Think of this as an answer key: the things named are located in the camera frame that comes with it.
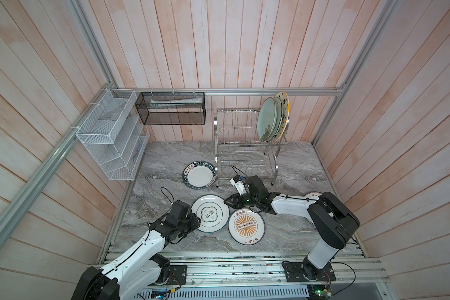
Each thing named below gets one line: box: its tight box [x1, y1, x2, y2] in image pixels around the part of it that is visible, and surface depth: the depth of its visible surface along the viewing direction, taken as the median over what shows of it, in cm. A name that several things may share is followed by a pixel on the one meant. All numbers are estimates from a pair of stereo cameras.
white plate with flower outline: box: [191, 193, 230, 234], surface depth 92 cm
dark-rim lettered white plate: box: [182, 160, 217, 190], surface depth 107 cm
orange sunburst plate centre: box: [228, 208, 266, 246], surface depth 87 cm
